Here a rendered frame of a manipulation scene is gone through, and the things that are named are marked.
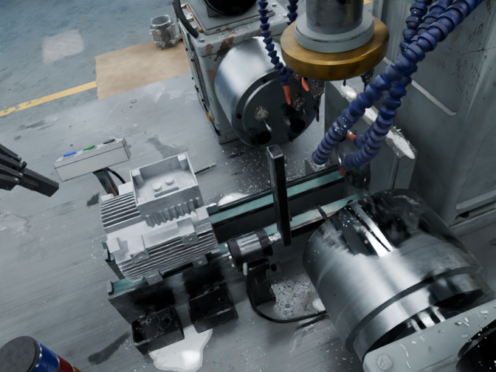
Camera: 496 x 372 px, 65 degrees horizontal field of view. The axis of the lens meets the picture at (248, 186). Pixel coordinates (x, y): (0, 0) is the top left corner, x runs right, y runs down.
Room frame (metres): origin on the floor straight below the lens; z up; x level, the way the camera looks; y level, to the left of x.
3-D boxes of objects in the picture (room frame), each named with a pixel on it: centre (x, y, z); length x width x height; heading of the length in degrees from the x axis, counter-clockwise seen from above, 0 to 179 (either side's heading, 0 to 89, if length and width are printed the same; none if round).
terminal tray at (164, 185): (0.55, 0.16, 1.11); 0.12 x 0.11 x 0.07; 101
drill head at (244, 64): (0.95, -0.09, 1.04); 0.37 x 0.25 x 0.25; 10
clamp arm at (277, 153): (0.45, -0.05, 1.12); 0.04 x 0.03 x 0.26; 100
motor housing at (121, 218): (0.54, 0.20, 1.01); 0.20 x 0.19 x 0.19; 101
